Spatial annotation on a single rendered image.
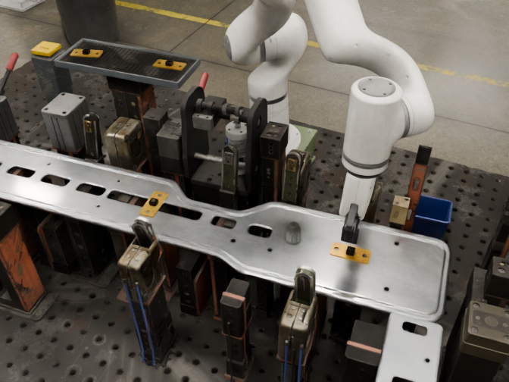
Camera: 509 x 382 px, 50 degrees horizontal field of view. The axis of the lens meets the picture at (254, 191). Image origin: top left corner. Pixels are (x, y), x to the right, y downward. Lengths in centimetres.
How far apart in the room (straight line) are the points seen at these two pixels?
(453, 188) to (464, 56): 244
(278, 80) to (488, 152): 192
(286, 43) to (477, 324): 89
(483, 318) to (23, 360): 104
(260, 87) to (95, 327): 79
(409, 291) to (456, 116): 248
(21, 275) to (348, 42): 96
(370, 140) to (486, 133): 254
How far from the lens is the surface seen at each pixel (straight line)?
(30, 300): 155
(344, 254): 119
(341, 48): 98
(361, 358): 107
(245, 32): 149
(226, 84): 369
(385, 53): 100
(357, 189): 101
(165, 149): 141
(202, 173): 143
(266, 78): 162
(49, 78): 171
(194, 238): 122
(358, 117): 93
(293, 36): 156
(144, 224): 112
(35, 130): 220
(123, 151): 143
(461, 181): 193
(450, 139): 335
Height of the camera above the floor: 188
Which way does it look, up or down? 42 degrees down
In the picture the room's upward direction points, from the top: 1 degrees counter-clockwise
